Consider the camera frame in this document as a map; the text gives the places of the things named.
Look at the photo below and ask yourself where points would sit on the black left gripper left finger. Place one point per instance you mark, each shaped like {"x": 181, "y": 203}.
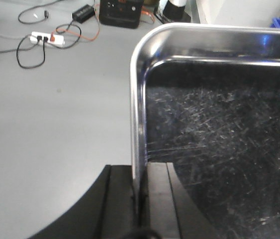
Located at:
{"x": 105, "y": 211}

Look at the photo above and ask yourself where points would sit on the silver metal tray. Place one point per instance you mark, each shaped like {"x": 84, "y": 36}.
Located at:
{"x": 206, "y": 98}

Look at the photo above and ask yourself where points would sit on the white power strip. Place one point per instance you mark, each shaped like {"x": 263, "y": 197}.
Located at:
{"x": 47, "y": 38}

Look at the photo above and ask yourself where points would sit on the black power adapter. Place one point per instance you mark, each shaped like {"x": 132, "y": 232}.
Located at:
{"x": 83, "y": 14}

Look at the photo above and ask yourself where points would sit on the black box device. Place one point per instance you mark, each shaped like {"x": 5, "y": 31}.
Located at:
{"x": 120, "y": 13}

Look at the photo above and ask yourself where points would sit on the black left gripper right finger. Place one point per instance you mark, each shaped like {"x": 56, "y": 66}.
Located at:
{"x": 171, "y": 211}

